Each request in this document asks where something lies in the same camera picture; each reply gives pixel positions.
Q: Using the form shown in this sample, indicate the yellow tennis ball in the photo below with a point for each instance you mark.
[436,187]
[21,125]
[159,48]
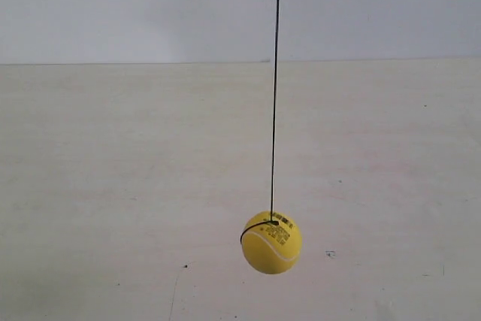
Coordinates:
[271,242]

